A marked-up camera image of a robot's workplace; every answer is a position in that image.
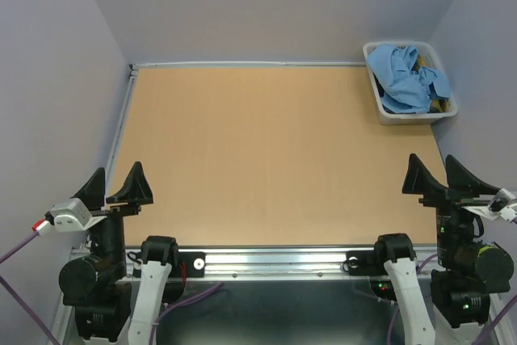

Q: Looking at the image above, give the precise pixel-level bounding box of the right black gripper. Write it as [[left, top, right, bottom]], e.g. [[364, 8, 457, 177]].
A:
[[402, 151, 502, 267]]

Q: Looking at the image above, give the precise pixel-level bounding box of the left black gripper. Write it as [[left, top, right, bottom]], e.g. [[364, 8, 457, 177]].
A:
[[75, 156, 153, 274]]

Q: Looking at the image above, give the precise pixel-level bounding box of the light blue long sleeve shirt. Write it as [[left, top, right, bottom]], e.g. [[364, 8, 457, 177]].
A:
[[366, 44, 432, 115]]

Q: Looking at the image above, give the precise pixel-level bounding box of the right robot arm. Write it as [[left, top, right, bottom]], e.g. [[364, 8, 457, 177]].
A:
[[372, 154, 516, 344]]

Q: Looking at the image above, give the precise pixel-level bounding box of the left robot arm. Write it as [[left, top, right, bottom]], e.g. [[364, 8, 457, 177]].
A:
[[50, 162, 180, 344]]

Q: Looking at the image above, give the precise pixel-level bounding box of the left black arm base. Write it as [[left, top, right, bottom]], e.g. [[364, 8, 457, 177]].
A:
[[126, 250, 206, 280]]

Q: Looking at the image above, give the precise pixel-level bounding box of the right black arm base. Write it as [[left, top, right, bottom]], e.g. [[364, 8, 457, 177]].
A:
[[342, 250, 386, 276]]

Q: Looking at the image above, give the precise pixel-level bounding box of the yellow plaid shirt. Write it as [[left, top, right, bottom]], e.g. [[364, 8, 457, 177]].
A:
[[413, 54, 451, 113]]

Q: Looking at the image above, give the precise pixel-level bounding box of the white plastic basket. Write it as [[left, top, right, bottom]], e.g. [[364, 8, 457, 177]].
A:
[[363, 40, 458, 125]]

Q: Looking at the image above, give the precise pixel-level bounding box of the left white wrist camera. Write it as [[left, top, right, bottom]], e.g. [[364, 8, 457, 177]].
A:
[[32, 198, 107, 236]]

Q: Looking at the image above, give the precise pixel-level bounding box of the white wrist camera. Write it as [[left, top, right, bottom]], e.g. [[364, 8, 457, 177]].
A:
[[463, 188, 516, 224], [32, 198, 107, 236]]

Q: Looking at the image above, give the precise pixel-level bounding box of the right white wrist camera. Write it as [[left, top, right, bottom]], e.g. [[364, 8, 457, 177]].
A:
[[463, 188, 516, 224]]

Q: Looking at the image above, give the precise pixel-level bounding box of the aluminium mounting rail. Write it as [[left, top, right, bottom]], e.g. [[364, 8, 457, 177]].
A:
[[68, 246, 441, 281]]

